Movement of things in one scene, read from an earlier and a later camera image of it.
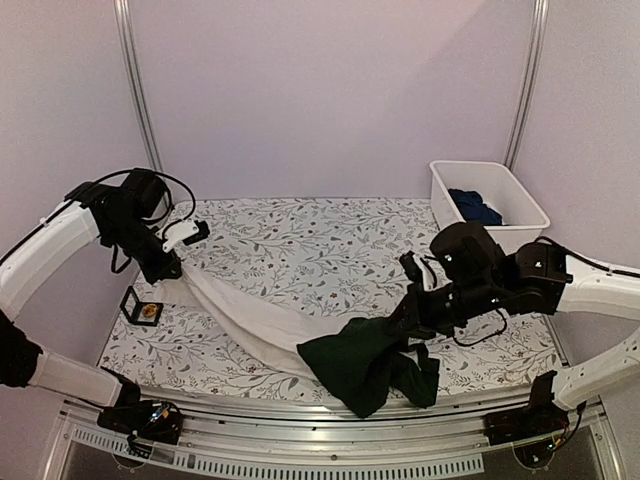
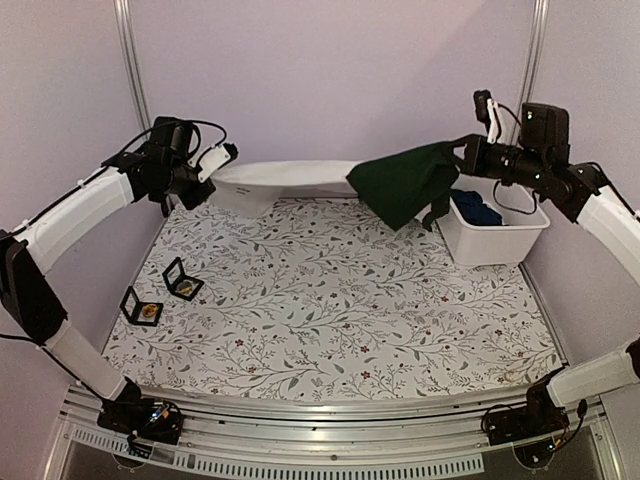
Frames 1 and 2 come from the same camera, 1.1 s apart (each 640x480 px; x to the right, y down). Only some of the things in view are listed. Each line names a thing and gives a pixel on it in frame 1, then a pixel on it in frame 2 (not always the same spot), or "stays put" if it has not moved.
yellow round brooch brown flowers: (149, 310) stays put
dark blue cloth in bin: (472, 208) stays put
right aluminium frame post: (527, 87) stays put
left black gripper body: (151, 268) → (180, 179)
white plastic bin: (522, 216) stays put
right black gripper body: (414, 310) → (470, 153)
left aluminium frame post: (122, 10) stays put
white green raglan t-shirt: (371, 362) → (397, 184)
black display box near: (140, 312) stays put
